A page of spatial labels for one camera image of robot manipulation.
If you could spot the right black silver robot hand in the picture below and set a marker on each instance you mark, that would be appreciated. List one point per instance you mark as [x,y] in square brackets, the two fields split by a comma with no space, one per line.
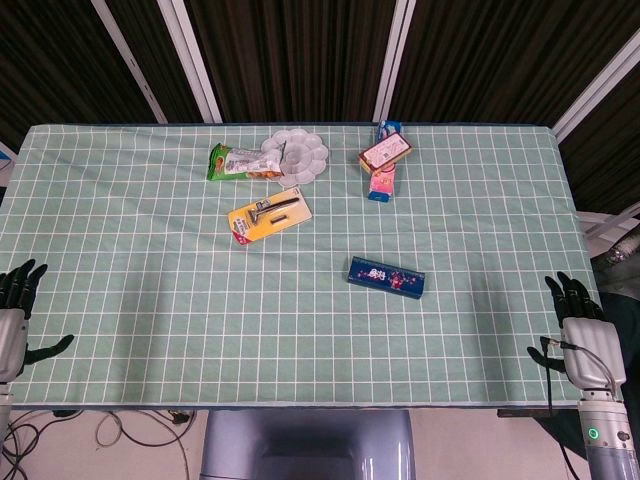
[592,350]

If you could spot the red yellow carton box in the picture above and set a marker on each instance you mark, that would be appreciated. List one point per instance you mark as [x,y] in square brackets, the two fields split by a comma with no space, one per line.
[385,152]

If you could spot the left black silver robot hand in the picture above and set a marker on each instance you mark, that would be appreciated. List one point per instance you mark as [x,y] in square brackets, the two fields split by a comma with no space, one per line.
[12,340]

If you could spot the white blue board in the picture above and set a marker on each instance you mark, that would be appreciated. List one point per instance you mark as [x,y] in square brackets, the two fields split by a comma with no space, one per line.
[5,155]

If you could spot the green snack bag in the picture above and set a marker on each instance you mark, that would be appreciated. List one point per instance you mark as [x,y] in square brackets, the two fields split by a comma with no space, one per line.
[235,162]

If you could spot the green checked tablecloth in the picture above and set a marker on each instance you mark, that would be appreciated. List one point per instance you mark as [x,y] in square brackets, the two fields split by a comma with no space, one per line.
[150,300]

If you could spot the white flower paint palette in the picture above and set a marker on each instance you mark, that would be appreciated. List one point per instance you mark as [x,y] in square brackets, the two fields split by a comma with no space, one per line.
[305,155]

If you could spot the yellow razor blister pack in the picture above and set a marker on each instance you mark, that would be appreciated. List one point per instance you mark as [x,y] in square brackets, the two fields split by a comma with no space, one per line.
[270,217]

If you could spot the blue glasses case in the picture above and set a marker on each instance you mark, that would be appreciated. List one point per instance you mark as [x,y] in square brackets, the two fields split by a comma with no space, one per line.
[387,277]

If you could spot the dark pleated curtain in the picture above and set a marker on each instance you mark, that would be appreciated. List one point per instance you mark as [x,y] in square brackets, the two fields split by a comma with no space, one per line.
[300,50]

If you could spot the blue grey robot torso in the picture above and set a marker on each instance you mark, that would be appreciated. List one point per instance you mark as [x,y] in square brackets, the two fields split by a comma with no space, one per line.
[305,445]

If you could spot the white metal frame post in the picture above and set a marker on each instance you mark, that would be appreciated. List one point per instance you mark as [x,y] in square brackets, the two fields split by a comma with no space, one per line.
[130,62]
[395,55]
[595,87]

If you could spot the pink blue toothpaste box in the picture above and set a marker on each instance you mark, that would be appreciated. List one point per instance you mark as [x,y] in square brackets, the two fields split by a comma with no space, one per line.
[382,185]

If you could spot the white double frame post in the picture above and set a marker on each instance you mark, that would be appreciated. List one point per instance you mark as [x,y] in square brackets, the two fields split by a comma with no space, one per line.
[192,62]

